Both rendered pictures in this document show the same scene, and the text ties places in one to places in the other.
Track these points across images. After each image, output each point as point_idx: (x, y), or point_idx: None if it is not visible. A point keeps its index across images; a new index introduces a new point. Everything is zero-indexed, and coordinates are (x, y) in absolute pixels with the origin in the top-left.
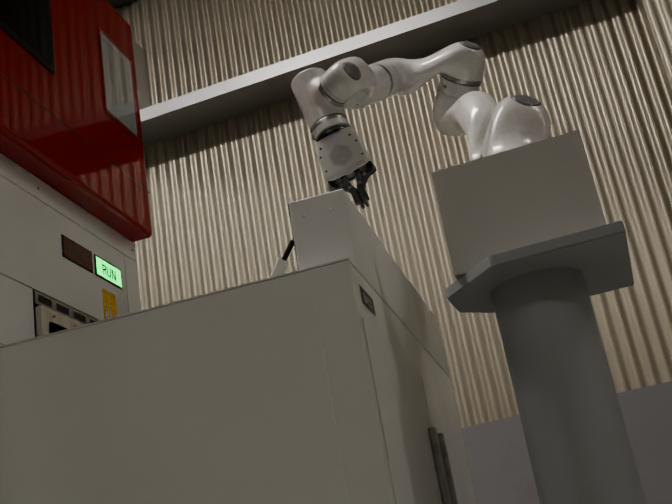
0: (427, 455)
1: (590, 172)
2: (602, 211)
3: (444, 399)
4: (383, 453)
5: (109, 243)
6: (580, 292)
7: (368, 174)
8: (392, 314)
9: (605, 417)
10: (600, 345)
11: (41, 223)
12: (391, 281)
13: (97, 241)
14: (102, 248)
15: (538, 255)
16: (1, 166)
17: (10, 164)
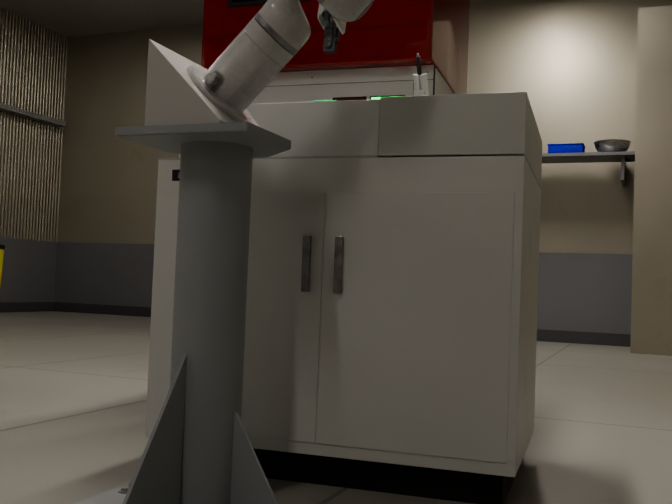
0: (279, 258)
1: (147, 75)
2: (145, 108)
3: (433, 193)
4: (153, 268)
5: (393, 79)
6: (184, 162)
7: (326, 25)
8: (261, 161)
9: (176, 257)
10: (187, 202)
11: (312, 99)
12: (285, 129)
13: (377, 85)
14: (383, 87)
15: (152, 147)
16: (278, 80)
17: (287, 75)
